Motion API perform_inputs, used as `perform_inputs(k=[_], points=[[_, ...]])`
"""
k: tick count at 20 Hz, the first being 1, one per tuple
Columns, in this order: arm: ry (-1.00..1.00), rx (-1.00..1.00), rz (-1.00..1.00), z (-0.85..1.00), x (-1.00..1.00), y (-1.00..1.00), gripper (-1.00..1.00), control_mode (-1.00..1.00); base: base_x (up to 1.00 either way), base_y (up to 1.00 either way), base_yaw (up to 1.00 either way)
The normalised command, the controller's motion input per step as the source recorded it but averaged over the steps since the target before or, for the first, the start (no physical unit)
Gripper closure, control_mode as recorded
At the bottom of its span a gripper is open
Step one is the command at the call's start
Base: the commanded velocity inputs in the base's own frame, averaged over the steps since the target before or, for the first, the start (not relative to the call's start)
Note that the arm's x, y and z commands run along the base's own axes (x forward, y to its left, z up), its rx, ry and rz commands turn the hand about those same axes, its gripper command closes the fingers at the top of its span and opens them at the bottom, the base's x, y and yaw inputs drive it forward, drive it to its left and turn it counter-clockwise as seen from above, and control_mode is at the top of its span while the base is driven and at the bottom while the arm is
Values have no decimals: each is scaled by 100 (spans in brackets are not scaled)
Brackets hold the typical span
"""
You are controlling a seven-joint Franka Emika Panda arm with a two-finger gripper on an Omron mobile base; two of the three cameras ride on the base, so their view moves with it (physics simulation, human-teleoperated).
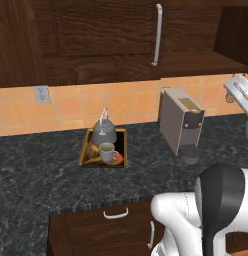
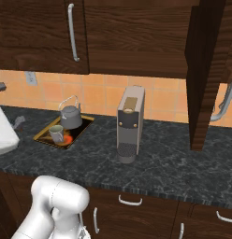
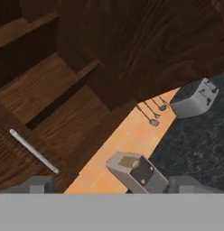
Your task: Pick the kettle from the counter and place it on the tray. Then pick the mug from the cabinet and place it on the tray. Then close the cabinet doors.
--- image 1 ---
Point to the grey wall socket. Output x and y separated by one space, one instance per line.
42 95

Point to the grey coffee machine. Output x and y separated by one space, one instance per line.
174 120

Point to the dark wood drawer front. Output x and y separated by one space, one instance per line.
106 235

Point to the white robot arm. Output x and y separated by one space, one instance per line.
177 218

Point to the grey mug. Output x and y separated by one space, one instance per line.
107 152

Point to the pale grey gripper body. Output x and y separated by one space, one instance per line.
242 89

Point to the dark wood cabinet door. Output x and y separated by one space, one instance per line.
189 30
234 33
16 40
102 36

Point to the grey metal kettle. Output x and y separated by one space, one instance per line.
104 132

